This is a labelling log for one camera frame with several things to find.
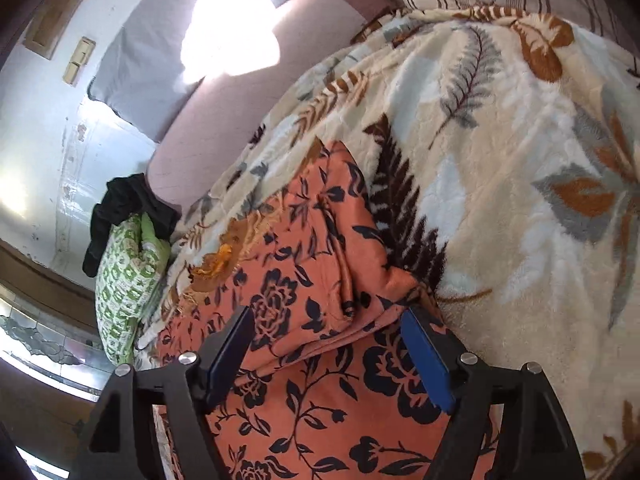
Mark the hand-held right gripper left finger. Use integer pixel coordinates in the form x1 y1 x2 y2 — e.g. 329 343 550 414
67 304 257 480

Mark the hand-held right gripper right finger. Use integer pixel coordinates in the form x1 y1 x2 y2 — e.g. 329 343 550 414
400 304 587 480

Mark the orange floral garment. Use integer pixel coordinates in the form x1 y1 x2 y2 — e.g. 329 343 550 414
150 139 501 480

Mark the green patterned pillow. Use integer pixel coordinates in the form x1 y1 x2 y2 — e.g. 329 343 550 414
95 212 173 366

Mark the black cloth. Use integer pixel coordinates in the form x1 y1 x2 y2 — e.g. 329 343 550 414
82 174 182 277

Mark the frosted patterned window glass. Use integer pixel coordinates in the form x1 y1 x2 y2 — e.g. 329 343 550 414
0 295 118 401

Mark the leaf print fleece blanket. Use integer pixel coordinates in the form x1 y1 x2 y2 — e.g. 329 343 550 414
132 5 640 480

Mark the pink bed sheet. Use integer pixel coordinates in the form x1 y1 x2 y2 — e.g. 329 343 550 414
147 0 401 211

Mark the lavender pillow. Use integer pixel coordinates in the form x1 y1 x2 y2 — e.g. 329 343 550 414
87 0 331 143

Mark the wooden window frame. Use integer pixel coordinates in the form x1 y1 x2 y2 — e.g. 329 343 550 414
0 240 121 461

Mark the cream wall switch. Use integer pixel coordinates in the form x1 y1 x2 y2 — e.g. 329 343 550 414
62 36 97 85

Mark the recessed wall frame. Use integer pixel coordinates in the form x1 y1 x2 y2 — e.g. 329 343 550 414
22 0 96 60

